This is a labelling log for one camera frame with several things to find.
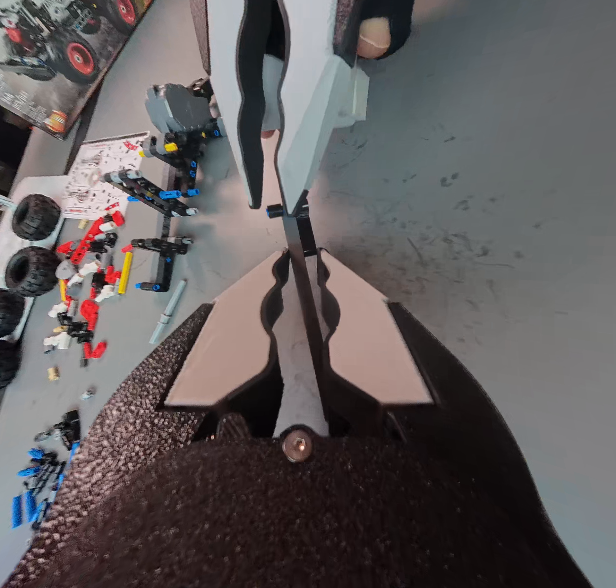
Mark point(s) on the small grey connector piece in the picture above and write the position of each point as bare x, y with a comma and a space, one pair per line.
87, 394

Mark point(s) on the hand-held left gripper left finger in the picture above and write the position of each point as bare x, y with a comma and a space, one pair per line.
226, 352

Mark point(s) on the black rubber tyres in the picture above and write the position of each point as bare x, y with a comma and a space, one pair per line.
43, 186

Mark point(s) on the pile of blue black pins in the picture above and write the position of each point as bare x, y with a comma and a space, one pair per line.
33, 496

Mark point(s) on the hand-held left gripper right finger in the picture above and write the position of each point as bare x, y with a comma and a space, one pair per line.
380, 352

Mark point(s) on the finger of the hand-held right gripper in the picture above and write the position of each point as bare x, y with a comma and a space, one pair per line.
310, 68
224, 44

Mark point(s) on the white sticker sheet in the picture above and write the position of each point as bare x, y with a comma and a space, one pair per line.
91, 178

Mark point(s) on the black rubber toy tyre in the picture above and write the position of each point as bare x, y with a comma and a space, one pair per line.
48, 212
7, 364
9, 313
48, 272

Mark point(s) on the person's right hand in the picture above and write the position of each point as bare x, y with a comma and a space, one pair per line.
374, 37

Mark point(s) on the grey toy axle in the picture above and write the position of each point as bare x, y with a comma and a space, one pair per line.
168, 311

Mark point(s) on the yellow toy axle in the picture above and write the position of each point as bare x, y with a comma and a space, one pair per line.
125, 272

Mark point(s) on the pile of red white black pieces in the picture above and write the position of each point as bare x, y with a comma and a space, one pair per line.
89, 308

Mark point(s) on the small black connector cluster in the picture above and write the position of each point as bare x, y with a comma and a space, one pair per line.
67, 426

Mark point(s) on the grey black toy chassis assembly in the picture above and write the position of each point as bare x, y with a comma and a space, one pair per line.
180, 109

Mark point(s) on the long dark toy beam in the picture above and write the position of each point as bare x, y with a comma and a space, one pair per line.
301, 236

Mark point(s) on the long red angled beam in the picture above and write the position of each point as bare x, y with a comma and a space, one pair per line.
91, 235

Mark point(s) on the monster truck toy box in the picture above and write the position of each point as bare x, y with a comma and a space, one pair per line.
48, 44

